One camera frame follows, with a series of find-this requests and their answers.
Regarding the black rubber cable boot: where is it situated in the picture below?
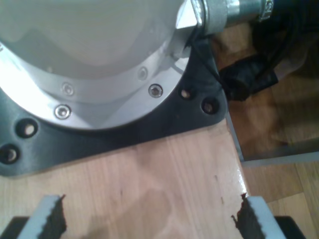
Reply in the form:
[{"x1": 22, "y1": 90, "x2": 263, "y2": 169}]
[{"x1": 219, "y1": 56, "x2": 279, "y2": 102}]

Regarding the grey metal frame bar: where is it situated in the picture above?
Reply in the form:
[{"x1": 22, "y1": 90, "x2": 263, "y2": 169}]
[{"x1": 227, "y1": 113, "x2": 319, "y2": 168}]

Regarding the silver cable connector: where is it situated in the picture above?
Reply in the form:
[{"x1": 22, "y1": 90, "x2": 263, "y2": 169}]
[{"x1": 191, "y1": 0, "x2": 275, "y2": 35}]

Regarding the thick black base cable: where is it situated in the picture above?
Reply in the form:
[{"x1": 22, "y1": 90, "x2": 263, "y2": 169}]
[{"x1": 249, "y1": 0, "x2": 319, "y2": 83}]

